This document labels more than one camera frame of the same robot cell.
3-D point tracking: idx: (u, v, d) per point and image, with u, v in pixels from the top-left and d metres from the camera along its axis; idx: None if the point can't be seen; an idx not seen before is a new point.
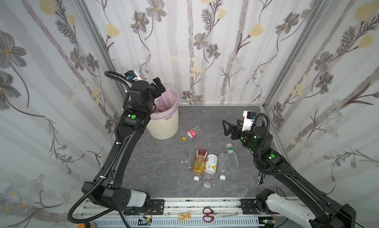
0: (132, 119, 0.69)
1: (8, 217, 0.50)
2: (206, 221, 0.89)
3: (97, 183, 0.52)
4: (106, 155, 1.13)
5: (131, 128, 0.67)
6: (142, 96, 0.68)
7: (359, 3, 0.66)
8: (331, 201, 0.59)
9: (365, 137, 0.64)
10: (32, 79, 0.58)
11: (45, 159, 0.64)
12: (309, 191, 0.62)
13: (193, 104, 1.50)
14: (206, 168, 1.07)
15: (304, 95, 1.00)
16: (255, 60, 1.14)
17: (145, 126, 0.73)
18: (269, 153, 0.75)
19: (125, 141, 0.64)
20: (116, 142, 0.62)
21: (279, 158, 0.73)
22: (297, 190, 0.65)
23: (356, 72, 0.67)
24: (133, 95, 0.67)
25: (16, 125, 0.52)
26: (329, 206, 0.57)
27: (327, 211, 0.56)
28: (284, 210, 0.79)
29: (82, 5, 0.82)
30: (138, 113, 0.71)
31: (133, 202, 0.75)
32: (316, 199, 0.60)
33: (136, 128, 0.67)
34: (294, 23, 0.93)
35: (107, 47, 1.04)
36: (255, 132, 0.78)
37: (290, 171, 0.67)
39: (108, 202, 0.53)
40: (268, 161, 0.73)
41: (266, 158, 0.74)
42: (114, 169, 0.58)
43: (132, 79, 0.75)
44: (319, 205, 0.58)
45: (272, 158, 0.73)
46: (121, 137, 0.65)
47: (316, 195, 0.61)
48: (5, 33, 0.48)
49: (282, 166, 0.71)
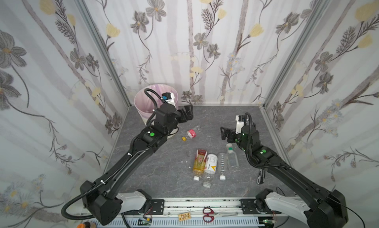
0: (150, 136, 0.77)
1: (8, 217, 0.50)
2: (206, 221, 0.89)
3: (95, 188, 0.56)
4: (106, 154, 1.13)
5: (145, 144, 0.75)
6: (165, 118, 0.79)
7: (359, 3, 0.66)
8: (319, 187, 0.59)
9: (364, 137, 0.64)
10: (32, 79, 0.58)
11: (45, 159, 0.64)
12: (299, 180, 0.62)
13: (193, 104, 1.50)
14: (206, 168, 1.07)
15: (304, 95, 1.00)
16: (255, 60, 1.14)
17: (158, 146, 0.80)
18: (260, 148, 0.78)
19: (135, 155, 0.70)
20: (128, 153, 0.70)
21: (270, 153, 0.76)
22: (288, 180, 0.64)
23: (356, 72, 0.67)
24: (159, 116, 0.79)
25: (16, 125, 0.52)
26: (318, 192, 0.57)
27: (316, 197, 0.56)
28: (281, 207, 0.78)
29: (82, 5, 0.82)
30: (157, 132, 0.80)
31: (131, 207, 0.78)
32: (305, 187, 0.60)
33: (150, 145, 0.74)
34: (294, 23, 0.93)
35: (107, 47, 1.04)
36: (242, 129, 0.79)
37: (281, 164, 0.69)
39: (97, 210, 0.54)
40: (259, 156, 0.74)
41: (257, 153, 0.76)
42: (115, 178, 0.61)
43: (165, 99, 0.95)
44: (308, 192, 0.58)
45: (263, 152, 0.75)
46: (134, 149, 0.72)
47: (305, 183, 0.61)
48: (5, 33, 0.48)
49: (272, 158, 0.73)
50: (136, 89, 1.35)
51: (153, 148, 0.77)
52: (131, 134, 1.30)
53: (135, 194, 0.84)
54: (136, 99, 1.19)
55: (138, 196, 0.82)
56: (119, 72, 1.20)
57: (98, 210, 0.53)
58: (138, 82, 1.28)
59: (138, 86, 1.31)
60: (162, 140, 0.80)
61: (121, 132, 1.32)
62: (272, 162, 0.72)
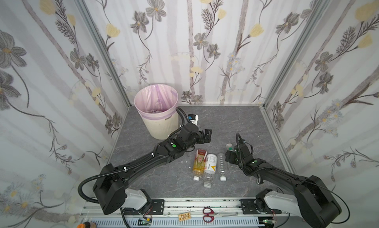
0: (172, 147, 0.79)
1: (8, 217, 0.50)
2: (206, 221, 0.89)
3: (119, 170, 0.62)
4: (106, 155, 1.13)
5: (166, 151, 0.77)
6: (187, 135, 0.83)
7: (359, 3, 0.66)
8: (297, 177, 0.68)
9: (365, 137, 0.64)
10: (32, 79, 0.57)
11: (45, 159, 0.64)
12: (281, 174, 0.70)
13: (193, 104, 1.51)
14: (206, 168, 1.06)
15: (304, 95, 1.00)
16: (255, 60, 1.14)
17: (175, 158, 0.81)
18: (252, 160, 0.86)
19: (156, 158, 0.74)
20: (151, 153, 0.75)
21: (259, 161, 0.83)
22: (273, 176, 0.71)
23: (356, 72, 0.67)
24: (184, 132, 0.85)
25: (16, 125, 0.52)
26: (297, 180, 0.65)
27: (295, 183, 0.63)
28: (280, 203, 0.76)
29: (82, 5, 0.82)
30: (178, 146, 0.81)
31: (131, 204, 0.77)
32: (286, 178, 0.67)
33: (170, 155, 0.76)
34: (294, 23, 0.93)
35: (107, 47, 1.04)
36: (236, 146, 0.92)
37: (268, 166, 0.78)
39: (109, 194, 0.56)
40: (250, 164, 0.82)
41: (250, 163, 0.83)
42: (135, 170, 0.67)
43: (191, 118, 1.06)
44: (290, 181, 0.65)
45: (254, 162, 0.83)
46: (157, 153, 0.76)
47: (286, 175, 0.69)
48: (5, 33, 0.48)
49: (261, 164, 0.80)
50: (136, 90, 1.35)
51: (170, 159, 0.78)
52: (131, 134, 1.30)
53: (138, 193, 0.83)
54: (136, 100, 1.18)
55: (140, 196, 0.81)
56: (119, 72, 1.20)
57: (112, 194, 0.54)
58: (138, 82, 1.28)
59: (138, 86, 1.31)
60: (179, 154, 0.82)
61: (121, 132, 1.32)
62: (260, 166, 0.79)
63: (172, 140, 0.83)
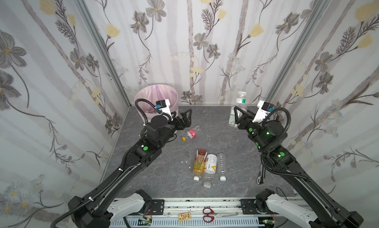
0: (144, 150, 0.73)
1: (8, 217, 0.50)
2: (206, 221, 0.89)
3: (83, 204, 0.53)
4: (106, 155, 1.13)
5: (137, 159, 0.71)
6: (157, 133, 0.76)
7: (359, 2, 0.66)
8: (339, 207, 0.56)
9: (365, 137, 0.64)
10: (32, 79, 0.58)
11: (45, 159, 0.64)
12: (319, 195, 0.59)
13: (193, 104, 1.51)
14: (206, 168, 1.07)
15: (304, 95, 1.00)
16: (255, 60, 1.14)
17: (151, 161, 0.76)
18: (278, 150, 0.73)
19: (127, 170, 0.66)
20: (119, 168, 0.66)
21: (288, 158, 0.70)
22: (305, 192, 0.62)
23: (356, 72, 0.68)
24: (149, 130, 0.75)
25: (16, 125, 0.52)
26: (338, 212, 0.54)
27: (335, 217, 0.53)
28: (284, 210, 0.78)
29: (82, 5, 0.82)
30: (151, 147, 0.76)
31: (127, 212, 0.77)
32: (324, 205, 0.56)
33: (143, 161, 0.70)
34: (294, 23, 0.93)
35: (107, 47, 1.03)
36: (270, 128, 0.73)
37: (300, 172, 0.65)
39: None
40: (276, 159, 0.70)
41: (275, 155, 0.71)
42: (104, 195, 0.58)
43: (160, 107, 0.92)
44: (327, 210, 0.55)
45: (281, 156, 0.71)
46: (126, 165, 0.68)
47: (325, 201, 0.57)
48: (5, 33, 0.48)
49: (290, 165, 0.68)
50: (136, 90, 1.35)
51: (146, 164, 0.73)
52: (131, 134, 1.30)
53: (129, 198, 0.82)
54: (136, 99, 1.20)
55: (133, 201, 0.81)
56: (119, 72, 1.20)
57: None
58: (138, 82, 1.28)
59: (138, 86, 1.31)
60: (155, 154, 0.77)
61: (121, 132, 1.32)
62: (290, 169, 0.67)
63: (143, 142, 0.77)
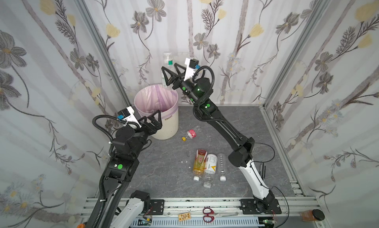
0: (120, 169, 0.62)
1: (8, 217, 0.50)
2: (206, 221, 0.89)
3: None
4: (106, 155, 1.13)
5: (117, 181, 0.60)
6: (128, 147, 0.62)
7: (359, 2, 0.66)
8: (242, 135, 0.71)
9: (364, 137, 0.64)
10: (32, 79, 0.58)
11: (45, 159, 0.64)
12: (229, 130, 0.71)
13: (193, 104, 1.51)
14: (206, 168, 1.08)
15: (304, 95, 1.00)
16: (255, 60, 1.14)
17: (132, 175, 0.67)
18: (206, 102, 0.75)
19: (109, 198, 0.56)
20: (100, 199, 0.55)
21: (213, 107, 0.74)
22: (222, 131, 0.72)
23: (356, 72, 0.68)
24: (118, 147, 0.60)
25: (16, 125, 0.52)
26: (240, 139, 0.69)
27: (239, 143, 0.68)
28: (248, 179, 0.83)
29: (82, 5, 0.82)
30: (126, 162, 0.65)
31: (129, 223, 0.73)
32: (233, 136, 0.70)
33: (123, 180, 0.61)
34: (294, 23, 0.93)
35: (107, 47, 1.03)
36: (200, 85, 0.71)
37: (220, 117, 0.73)
39: None
40: (203, 110, 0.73)
41: (202, 107, 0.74)
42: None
43: (123, 118, 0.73)
44: (234, 139, 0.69)
45: (207, 107, 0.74)
46: (106, 192, 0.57)
47: (234, 132, 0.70)
48: (5, 33, 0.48)
49: (214, 112, 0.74)
50: (136, 90, 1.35)
51: (127, 180, 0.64)
52: None
53: (126, 208, 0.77)
54: (136, 99, 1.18)
55: (132, 208, 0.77)
56: (119, 72, 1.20)
57: None
58: (138, 82, 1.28)
59: (138, 86, 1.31)
60: (134, 167, 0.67)
61: None
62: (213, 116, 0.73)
63: (115, 161, 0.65)
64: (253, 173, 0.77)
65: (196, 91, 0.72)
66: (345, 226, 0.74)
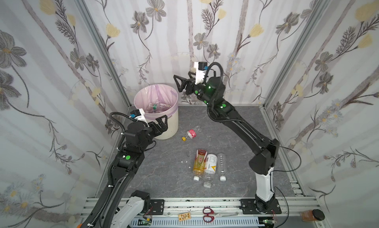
0: (127, 160, 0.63)
1: (8, 217, 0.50)
2: (206, 221, 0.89)
3: None
4: (106, 155, 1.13)
5: (124, 170, 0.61)
6: (137, 138, 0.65)
7: (359, 2, 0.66)
8: (263, 135, 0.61)
9: (364, 137, 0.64)
10: (32, 79, 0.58)
11: (46, 159, 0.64)
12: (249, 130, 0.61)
13: (193, 104, 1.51)
14: (206, 168, 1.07)
15: (304, 95, 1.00)
16: (255, 60, 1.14)
17: (139, 167, 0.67)
18: (220, 102, 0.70)
19: (117, 185, 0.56)
20: (108, 185, 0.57)
21: (230, 107, 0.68)
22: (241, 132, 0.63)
23: (356, 72, 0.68)
24: (129, 137, 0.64)
25: (16, 125, 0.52)
26: (262, 141, 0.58)
27: (260, 145, 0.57)
28: (260, 184, 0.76)
29: (82, 5, 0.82)
30: (133, 154, 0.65)
31: (129, 220, 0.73)
32: (253, 137, 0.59)
33: (130, 170, 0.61)
34: (294, 23, 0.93)
35: (107, 47, 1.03)
36: (209, 82, 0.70)
37: (238, 117, 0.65)
39: None
40: (218, 110, 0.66)
41: (217, 107, 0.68)
42: (103, 215, 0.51)
43: (134, 117, 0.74)
44: (254, 141, 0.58)
45: (223, 107, 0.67)
46: (114, 179, 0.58)
47: (254, 133, 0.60)
48: (5, 33, 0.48)
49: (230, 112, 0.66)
50: (136, 90, 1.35)
51: (134, 171, 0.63)
52: None
53: (127, 205, 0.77)
54: (136, 99, 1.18)
55: (132, 206, 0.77)
56: (119, 72, 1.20)
57: None
58: (138, 82, 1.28)
59: (138, 86, 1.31)
60: (141, 160, 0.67)
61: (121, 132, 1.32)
62: (229, 116, 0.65)
63: (123, 153, 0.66)
64: (270, 179, 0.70)
65: (208, 89, 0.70)
66: (345, 226, 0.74)
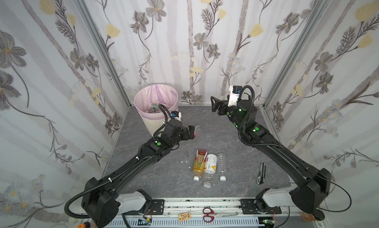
0: (156, 145, 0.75)
1: (8, 217, 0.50)
2: (206, 221, 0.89)
3: (102, 183, 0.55)
4: (106, 155, 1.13)
5: (152, 151, 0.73)
6: (172, 132, 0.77)
7: (359, 2, 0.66)
8: (308, 166, 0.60)
9: (365, 137, 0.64)
10: (32, 79, 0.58)
11: (45, 159, 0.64)
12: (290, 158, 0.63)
13: (193, 104, 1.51)
14: (206, 168, 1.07)
15: (304, 95, 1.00)
16: (255, 60, 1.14)
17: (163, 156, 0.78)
18: (253, 126, 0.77)
19: (141, 160, 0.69)
20: (135, 157, 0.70)
21: (263, 131, 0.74)
22: (279, 159, 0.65)
23: (356, 72, 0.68)
24: (168, 128, 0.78)
25: (16, 125, 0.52)
26: (307, 170, 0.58)
27: (305, 176, 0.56)
28: (276, 199, 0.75)
29: (82, 5, 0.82)
30: (163, 143, 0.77)
31: (129, 207, 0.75)
32: (295, 166, 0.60)
33: (156, 154, 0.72)
34: (294, 23, 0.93)
35: (107, 47, 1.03)
36: (240, 104, 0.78)
37: (273, 142, 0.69)
39: (99, 208, 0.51)
40: (251, 133, 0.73)
41: (250, 131, 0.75)
42: (121, 177, 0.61)
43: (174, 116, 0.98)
44: (298, 170, 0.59)
45: (256, 130, 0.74)
46: (141, 155, 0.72)
47: (296, 162, 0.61)
48: (5, 33, 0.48)
49: (265, 136, 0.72)
50: (136, 90, 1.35)
51: (158, 158, 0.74)
52: (131, 134, 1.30)
53: (133, 194, 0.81)
54: (136, 99, 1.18)
55: (136, 196, 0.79)
56: (119, 72, 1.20)
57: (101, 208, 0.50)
58: (138, 82, 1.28)
59: (138, 86, 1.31)
60: (167, 151, 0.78)
61: (121, 132, 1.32)
62: (264, 140, 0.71)
63: (156, 139, 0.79)
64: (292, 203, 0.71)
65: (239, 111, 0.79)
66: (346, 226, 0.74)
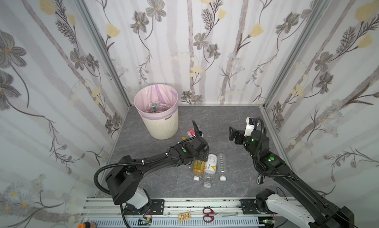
0: (183, 151, 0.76)
1: (8, 217, 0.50)
2: (206, 221, 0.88)
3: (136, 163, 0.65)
4: (106, 154, 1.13)
5: (177, 154, 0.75)
6: (200, 146, 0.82)
7: (359, 2, 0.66)
8: (327, 202, 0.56)
9: (365, 137, 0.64)
10: (32, 79, 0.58)
11: (45, 159, 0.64)
12: (308, 193, 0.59)
13: (193, 104, 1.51)
14: (206, 168, 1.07)
15: (304, 95, 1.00)
16: (255, 60, 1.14)
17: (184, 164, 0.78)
18: (268, 155, 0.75)
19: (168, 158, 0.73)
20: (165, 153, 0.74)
21: (279, 161, 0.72)
22: (296, 192, 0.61)
23: (356, 72, 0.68)
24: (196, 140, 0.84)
25: (16, 125, 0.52)
26: (326, 208, 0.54)
27: (324, 213, 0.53)
28: (285, 212, 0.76)
29: (82, 5, 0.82)
30: (189, 153, 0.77)
31: (137, 200, 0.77)
32: (312, 200, 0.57)
33: (180, 158, 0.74)
34: (294, 23, 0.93)
35: (107, 47, 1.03)
36: (252, 134, 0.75)
37: (288, 173, 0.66)
39: (128, 182, 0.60)
40: (267, 164, 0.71)
41: (265, 160, 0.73)
42: (150, 166, 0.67)
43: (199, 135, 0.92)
44: (316, 206, 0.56)
45: (271, 160, 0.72)
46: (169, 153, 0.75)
47: (313, 196, 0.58)
48: (5, 33, 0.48)
49: (281, 167, 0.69)
50: (136, 90, 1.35)
51: (179, 163, 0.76)
52: (131, 134, 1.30)
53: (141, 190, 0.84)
54: (136, 99, 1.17)
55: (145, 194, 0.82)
56: (119, 72, 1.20)
57: (129, 184, 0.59)
58: (138, 82, 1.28)
59: (138, 86, 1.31)
60: (188, 161, 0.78)
61: (121, 132, 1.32)
62: (280, 170, 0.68)
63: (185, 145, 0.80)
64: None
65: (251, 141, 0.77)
66: None
